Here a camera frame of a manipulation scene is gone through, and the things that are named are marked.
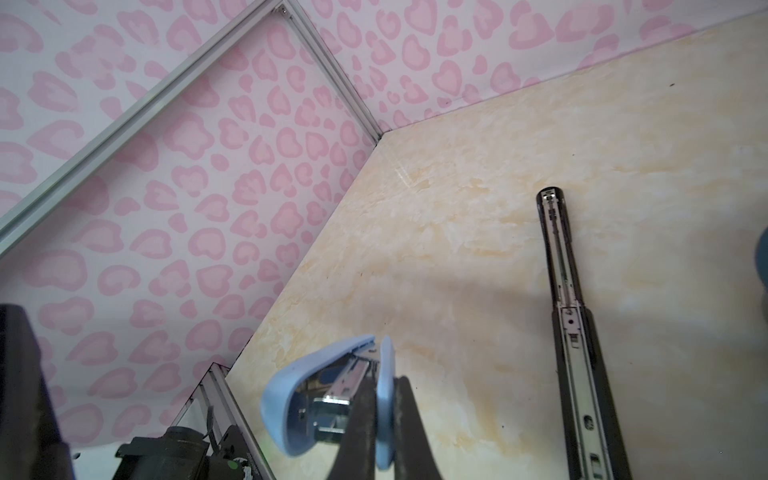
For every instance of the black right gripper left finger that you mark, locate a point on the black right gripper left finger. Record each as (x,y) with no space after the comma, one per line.
(355,459)

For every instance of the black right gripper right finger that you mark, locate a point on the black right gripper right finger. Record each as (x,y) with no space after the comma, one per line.
(413,458)

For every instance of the light blue mini stapler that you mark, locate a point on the light blue mini stapler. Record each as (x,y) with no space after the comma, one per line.
(311,399)

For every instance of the black long stapler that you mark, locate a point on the black long stapler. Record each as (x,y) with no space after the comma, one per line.
(594,443)

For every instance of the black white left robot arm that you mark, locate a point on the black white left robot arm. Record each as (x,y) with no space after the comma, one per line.
(31,443)

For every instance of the teal plastic tray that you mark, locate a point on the teal plastic tray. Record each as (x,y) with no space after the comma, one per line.
(761,261)

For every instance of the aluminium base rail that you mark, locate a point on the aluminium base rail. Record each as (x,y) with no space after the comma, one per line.
(212,410)

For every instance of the aluminium corner frame post left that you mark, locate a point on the aluminium corner frame post left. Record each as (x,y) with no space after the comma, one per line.
(322,55)

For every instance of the aluminium diagonal frame bar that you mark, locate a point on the aluminium diagonal frame bar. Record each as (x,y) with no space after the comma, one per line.
(35,207)

